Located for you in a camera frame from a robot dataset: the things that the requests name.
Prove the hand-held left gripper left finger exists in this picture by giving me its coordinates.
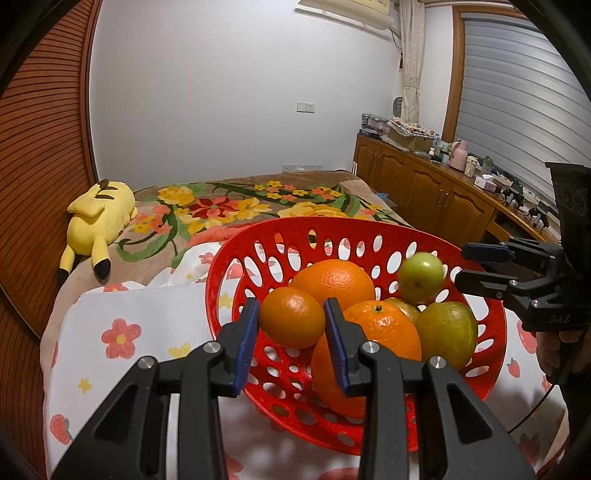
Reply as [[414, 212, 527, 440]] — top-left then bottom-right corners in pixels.
[[51, 298, 262, 480]]

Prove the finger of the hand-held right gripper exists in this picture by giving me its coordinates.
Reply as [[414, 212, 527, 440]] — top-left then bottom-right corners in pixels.
[[455, 269, 550, 308], [462, 237, 555, 265]]

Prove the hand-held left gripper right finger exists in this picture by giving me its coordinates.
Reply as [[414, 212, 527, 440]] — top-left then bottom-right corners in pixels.
[[323, 298, 536, 480]]

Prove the large orange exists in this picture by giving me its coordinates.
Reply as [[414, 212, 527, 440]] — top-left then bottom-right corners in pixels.
[[311, 333, 369, 419], [290, 259, 376, 311]]

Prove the small mandarin orange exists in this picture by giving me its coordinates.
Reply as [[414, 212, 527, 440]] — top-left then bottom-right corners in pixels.
[[259, 287, 327, 350], [344, 300, 422, 361]]

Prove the large green jujube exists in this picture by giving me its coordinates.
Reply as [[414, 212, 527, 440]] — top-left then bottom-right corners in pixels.
[[416, 301, 478, 368]]

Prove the small round green jujube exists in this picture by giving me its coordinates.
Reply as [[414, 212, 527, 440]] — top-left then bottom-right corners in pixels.
[[398, 252, 445, 304]]

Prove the red perforated plastic basket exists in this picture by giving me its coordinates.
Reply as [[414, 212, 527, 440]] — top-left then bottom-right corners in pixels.
[[204, 217, 508, 457]]

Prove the yellowish green jujube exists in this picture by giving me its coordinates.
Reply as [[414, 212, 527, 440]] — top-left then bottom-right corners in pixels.
[[385, 298, 421, 324]]

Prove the person's right hand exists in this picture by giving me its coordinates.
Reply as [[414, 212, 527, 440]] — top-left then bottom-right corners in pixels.
[[536, 331, 568, 386]]

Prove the wooden cabinet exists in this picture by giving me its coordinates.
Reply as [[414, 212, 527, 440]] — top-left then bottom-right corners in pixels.
[[353, 133, 561, 259]]

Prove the white flower print tablecloth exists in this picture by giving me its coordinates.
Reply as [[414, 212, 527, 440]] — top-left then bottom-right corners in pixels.
[[44, 240, 571, 480]]

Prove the cardboard box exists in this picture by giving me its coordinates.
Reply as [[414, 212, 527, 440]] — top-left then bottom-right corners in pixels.
[[388, 129, 432, 153]]

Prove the folded floral cloth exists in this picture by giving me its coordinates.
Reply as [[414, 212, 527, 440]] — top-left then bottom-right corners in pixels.
[[387, 117, 439, 139]]

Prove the floral blanket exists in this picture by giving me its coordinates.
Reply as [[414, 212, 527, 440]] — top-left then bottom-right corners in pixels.
[[39, 170, 416, 388]]

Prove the grey window blind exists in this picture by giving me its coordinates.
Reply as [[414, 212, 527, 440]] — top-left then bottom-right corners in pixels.
[[455, 16, 591, 208]]

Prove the grey storage box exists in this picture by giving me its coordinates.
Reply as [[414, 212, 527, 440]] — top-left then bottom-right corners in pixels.
[[360, 113, 391, 137]]

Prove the yellow plush toy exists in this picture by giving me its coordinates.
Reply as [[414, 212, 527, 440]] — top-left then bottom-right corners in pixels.
[[56, 179, 138, 283]]

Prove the beige curtain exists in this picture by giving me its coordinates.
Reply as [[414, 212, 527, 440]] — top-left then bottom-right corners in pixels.
[[398, 0, 426, 123]]

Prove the brown slatted wooden wardrobe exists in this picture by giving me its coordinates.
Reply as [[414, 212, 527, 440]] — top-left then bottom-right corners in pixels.
[[0, 0, 105, 342]]

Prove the wooden window frame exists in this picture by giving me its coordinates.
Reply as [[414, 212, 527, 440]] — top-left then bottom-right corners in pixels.
[[441, 7, 467, 144]]

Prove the wall air conditioner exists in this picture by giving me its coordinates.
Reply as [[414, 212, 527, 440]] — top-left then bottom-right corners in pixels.
[[295, 0, 395, 31]]

